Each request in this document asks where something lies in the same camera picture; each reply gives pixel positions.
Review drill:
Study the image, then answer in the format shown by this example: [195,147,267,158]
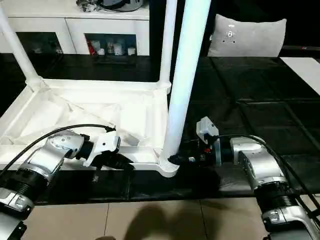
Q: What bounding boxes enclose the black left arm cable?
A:
[0,124,117,176]

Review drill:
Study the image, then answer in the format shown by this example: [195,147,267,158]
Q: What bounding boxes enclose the white plastic table leg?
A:
[163,0,212,166]
[159,0,176,87]
[0,8,43,91]

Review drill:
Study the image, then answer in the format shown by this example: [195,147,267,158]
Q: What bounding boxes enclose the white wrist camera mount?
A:
[83,134,121,168]
[196,116,222,167]

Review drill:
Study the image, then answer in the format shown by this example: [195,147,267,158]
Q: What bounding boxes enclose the white plastic table top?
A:
[0,78,180,179]

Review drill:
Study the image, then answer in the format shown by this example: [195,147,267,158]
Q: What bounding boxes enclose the black work mat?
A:
[0,52,320,206]

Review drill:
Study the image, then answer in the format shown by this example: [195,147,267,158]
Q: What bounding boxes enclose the white sideboard with glass doors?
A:
[0,0,151,56]

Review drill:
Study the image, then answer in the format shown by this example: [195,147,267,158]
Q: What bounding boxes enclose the black bar with red light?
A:
[283,45,320,51]

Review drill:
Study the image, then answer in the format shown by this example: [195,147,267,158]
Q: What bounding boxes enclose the white flat panel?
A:
[279,56,320,97]

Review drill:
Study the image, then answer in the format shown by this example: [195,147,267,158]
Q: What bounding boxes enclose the grey cushion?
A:
[207,13,288,58]

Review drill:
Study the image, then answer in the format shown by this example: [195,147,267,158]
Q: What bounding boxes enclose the round grey appliance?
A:
[98,0,147,12]

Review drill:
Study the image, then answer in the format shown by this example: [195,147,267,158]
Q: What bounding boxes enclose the black cabinet with gold label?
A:
[148,0,217,58]

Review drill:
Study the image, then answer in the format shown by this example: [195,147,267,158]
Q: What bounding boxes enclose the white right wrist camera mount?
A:
[196,116,222,167]

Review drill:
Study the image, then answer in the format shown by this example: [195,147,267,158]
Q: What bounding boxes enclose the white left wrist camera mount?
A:
[83,134,121,168]

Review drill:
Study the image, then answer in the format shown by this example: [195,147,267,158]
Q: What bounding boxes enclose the bag of black parts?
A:
[76,0,101,13]

